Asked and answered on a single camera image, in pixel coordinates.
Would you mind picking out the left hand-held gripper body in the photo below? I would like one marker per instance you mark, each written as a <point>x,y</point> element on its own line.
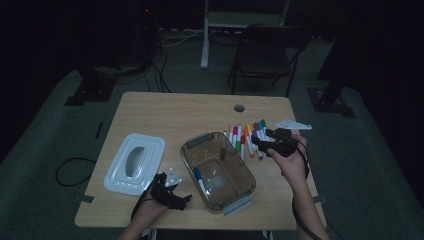
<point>163,195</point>

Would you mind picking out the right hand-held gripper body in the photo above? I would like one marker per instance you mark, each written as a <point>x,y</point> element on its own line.
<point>285,146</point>

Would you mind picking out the purple marker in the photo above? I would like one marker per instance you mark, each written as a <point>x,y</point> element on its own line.
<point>258,154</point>

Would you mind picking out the orange marker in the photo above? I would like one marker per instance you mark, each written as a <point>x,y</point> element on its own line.
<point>248,141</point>

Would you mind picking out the teal green marker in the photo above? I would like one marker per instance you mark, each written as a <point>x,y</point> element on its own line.
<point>263,122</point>

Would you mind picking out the light blue marker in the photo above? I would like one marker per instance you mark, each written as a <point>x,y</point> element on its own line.
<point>260,126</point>

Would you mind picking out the dark red marker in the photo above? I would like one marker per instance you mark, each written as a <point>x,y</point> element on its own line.
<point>256,126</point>

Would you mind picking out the yellow marker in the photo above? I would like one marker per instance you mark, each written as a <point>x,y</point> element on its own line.
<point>249,127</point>

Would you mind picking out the magenta marker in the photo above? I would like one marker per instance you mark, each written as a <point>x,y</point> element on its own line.
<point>235,133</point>

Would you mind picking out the peach marker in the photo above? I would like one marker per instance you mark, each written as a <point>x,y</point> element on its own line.
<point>230,130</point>

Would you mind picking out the black marker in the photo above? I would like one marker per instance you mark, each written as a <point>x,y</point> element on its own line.
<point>222,154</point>

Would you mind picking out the clear brown storage box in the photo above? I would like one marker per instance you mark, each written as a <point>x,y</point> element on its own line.
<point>230,186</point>

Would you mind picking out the white box lid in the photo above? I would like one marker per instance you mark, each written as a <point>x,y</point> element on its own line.
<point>150,146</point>

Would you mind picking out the person's left hand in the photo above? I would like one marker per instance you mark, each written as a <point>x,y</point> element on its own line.
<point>148,210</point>

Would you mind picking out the person's right hand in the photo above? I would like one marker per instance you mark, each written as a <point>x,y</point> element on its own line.
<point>293,166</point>

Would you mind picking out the white table leg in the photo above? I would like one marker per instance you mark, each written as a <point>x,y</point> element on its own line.
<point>148,234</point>
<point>267,235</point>

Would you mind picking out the black stand with square base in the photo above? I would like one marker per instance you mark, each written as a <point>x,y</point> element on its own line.
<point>330,103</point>
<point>90,90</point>

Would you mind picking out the grey tape strip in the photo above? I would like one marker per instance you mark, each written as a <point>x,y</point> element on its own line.
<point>319,199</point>
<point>87,199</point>

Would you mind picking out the black folding chair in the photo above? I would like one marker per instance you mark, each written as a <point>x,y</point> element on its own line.
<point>263,56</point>

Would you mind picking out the dark equipment with red light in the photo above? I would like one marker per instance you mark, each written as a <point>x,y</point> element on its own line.
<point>143,30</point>

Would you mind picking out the white metal desk frame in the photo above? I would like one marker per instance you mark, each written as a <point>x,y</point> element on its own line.
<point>205,50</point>

